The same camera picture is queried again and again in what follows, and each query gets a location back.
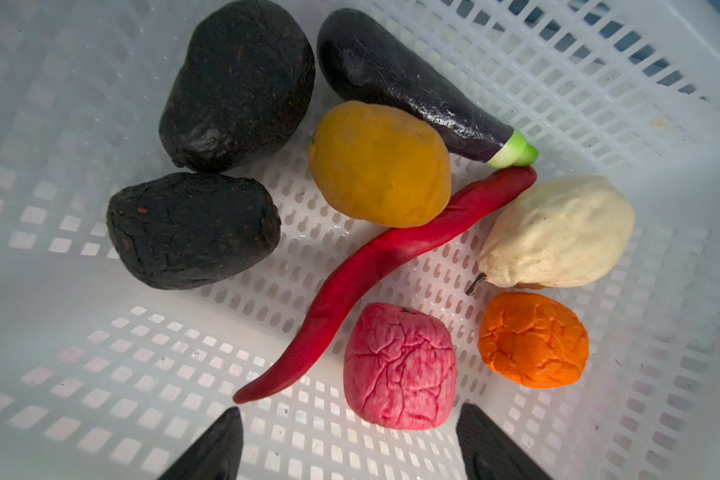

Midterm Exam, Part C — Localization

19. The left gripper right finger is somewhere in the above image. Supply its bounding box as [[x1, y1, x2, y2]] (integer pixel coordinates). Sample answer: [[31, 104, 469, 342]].
[[456, 403, 551, 480]]

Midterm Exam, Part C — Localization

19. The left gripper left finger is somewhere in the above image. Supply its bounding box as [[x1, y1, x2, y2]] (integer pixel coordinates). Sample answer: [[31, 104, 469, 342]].
[[159, 407, 244, 480]]

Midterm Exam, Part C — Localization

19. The yellow toy lemon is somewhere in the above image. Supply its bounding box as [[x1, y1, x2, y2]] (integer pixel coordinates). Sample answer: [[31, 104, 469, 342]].
[[308, 101, 451, 228]]

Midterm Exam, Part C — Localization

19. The pink toy fruit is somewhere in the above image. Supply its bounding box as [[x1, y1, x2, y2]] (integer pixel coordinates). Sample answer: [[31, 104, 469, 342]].
[[343, 303, 458, 430]]

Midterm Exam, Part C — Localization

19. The orange toy tangerine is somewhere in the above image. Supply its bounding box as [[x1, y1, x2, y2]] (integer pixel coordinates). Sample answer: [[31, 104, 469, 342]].
[[477, 292, 590, 389]]

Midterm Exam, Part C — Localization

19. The white plastic perforated basket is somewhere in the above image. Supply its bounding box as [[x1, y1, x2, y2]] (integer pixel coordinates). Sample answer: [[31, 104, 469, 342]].
[[0, 1, 720, 479]]

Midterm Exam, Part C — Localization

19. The black toy avocado lower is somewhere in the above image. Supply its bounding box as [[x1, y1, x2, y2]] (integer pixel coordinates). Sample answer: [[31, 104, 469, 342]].
[[106, 172, 281, 290]]

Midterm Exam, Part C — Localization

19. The black toy avocado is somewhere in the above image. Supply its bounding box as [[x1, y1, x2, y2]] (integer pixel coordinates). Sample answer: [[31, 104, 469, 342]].
[[158, 1, 316, 173], [106, 172, 281, 290]]

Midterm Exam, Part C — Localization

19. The red toy chili pepper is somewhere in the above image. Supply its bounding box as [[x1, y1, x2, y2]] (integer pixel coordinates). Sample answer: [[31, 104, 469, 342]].
[[233, 166, 537, 404]]

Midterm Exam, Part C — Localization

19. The black toy avocado upper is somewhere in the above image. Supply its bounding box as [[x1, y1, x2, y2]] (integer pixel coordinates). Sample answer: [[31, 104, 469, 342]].
[[158, 1, 316, 173]]

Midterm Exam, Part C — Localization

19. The dark toy eggplant green stem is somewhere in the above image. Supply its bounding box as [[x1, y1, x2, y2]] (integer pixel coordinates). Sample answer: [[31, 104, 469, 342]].
[[317, 8, 539, 169]]

